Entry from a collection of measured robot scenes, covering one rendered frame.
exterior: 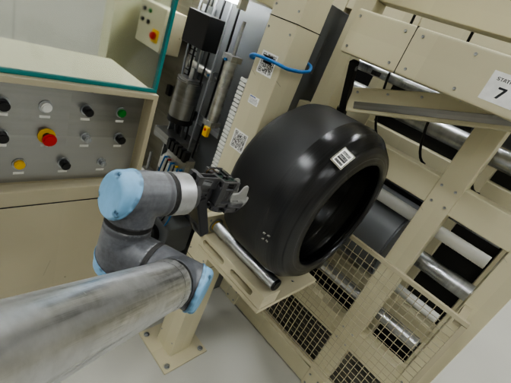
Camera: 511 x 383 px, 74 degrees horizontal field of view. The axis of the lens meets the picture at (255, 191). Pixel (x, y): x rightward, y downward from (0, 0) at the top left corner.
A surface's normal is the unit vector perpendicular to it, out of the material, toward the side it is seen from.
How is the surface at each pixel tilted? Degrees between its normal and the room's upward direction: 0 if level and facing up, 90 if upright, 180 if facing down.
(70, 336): 57
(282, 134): 48
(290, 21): 90
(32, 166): 90
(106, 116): 90
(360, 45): 90
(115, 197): 78
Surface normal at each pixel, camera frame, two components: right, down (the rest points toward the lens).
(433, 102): -0.67, 0.10
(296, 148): -0.29, -0.47
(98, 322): 0.98, -0.18
